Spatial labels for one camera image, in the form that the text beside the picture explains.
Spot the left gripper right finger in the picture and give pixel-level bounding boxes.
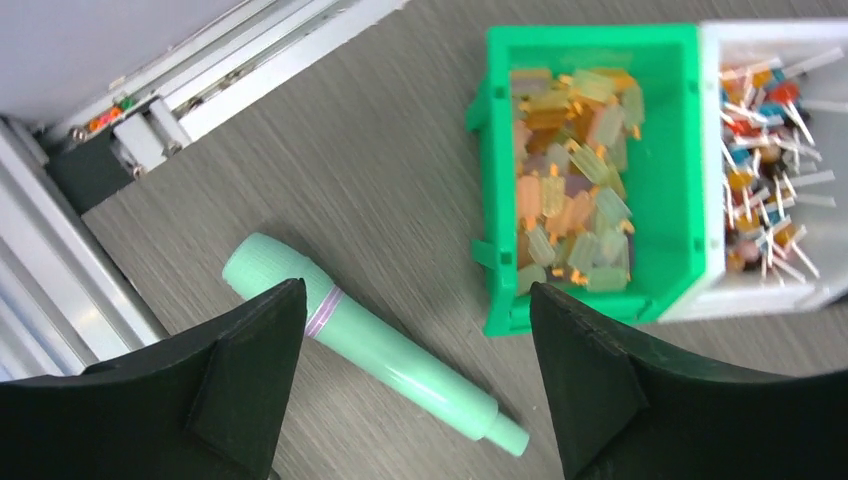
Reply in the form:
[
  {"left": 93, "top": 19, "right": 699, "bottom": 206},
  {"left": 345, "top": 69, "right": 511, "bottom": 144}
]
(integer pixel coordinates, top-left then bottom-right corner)
[{"left": 530, "top": 283, "right": 847, "bottom": 479}]

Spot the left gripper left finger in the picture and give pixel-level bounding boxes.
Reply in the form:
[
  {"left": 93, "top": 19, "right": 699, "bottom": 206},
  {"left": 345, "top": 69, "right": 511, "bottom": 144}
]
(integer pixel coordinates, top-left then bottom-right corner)
[{"left": 1, "top": 279, "right": 307, "bottom": 479}]

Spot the green bin with candies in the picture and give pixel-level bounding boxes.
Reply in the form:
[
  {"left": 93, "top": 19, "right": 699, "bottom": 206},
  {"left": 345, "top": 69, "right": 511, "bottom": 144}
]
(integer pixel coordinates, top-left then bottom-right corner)
[{"left": 466, "top": 24, "right": 708, "bottom": 337}]

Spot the white bin with wrapped candies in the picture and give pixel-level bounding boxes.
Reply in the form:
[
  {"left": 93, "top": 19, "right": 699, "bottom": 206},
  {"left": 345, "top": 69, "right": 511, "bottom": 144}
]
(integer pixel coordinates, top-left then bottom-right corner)
[{"left": 662, "top": 18, "right": 847, "bottom": 322}]

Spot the mint green pen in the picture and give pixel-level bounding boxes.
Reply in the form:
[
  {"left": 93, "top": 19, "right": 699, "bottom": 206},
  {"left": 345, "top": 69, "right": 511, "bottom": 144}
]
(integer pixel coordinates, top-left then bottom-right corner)
[{"left": 222, "top": 233, "right": 529, "bottom": 457}]

